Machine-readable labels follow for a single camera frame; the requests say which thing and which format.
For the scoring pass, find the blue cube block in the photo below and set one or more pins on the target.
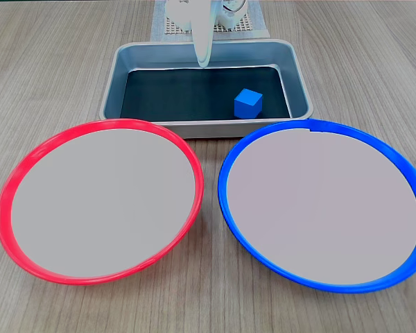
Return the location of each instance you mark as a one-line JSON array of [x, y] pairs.
[[248, 104]]

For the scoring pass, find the black tray liner mat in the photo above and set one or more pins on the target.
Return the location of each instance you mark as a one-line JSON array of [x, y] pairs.
[[177, 97]]

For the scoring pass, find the silver metal tray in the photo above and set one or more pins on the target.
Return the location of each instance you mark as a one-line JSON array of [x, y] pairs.
[[208, 130]]

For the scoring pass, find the red rimmed round dish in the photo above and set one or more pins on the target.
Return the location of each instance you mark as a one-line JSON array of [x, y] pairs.
[[100, 204]]

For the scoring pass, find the blue rimmed round dish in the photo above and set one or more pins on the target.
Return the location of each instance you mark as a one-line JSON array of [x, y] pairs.
[[322, 208]]

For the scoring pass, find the white mesh anti-slip mat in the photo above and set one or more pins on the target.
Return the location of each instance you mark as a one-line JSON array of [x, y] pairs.
[[244, 27]]

